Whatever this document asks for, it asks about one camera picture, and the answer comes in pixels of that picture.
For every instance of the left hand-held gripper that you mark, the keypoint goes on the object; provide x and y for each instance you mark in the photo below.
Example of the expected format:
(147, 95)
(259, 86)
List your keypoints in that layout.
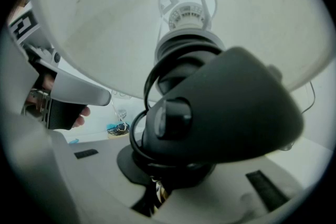
(23, 26)

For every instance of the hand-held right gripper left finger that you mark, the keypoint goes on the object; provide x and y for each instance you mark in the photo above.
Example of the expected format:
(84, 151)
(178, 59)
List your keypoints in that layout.
(65, 186)

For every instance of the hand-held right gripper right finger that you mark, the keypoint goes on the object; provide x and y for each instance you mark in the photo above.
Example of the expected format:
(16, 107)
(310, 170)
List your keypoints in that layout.
(223, 199)

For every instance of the large white shade lamp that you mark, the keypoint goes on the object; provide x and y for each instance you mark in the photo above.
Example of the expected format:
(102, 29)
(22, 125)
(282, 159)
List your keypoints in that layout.
(105, 34)

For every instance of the white desk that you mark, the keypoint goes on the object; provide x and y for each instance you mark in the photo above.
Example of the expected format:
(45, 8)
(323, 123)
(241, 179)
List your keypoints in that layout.
(309, 160)

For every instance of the person's left hand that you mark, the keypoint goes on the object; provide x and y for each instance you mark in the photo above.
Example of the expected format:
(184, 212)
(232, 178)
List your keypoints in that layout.
(83, 115)

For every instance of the teal strip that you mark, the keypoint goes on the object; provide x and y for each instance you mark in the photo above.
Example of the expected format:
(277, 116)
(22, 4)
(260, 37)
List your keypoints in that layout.
(74, 141)

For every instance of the crumpled teal tape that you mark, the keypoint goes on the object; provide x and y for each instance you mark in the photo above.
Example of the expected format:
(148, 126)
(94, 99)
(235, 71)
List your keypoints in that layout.
(110, 126)

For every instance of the white power plug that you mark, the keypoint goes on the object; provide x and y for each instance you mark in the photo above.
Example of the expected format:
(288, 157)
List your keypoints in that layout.
(122, 114)

